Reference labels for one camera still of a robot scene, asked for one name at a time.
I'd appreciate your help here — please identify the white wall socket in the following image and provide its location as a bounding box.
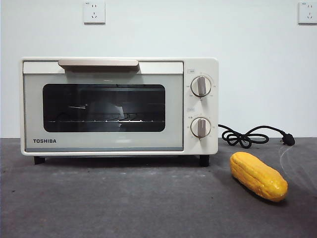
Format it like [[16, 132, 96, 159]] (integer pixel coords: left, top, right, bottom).
[[298, 1, 317, 25], [83, 1, 106, 25]]

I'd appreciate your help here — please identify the wire oven rack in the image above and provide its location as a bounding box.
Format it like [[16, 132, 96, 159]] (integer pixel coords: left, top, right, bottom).
[[47, 119, 165, 124]]

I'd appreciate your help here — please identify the cream temperature knob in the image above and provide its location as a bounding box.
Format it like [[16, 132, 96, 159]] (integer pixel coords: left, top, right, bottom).
[[191, 76, 212, 98]]

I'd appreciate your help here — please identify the yellow corn cob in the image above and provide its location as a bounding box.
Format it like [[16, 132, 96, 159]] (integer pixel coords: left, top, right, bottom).
[[230, 152, 289, 202]]

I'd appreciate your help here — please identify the black power cable with plug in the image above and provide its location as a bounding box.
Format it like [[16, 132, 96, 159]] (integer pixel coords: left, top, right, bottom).
[[217, 123, 296, 149]]

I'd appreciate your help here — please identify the cream timer knob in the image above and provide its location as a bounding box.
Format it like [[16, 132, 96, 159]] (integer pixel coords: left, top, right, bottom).
[[190, 117, 211, 138]]

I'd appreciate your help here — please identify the cream Toshiba toaster oven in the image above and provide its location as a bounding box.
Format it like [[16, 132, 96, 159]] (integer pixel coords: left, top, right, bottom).
[[19, 57, 219, 167]]

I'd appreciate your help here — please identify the glass oven door with handle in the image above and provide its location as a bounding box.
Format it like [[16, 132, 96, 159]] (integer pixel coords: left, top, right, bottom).
[[22, 59, 184, 152]]

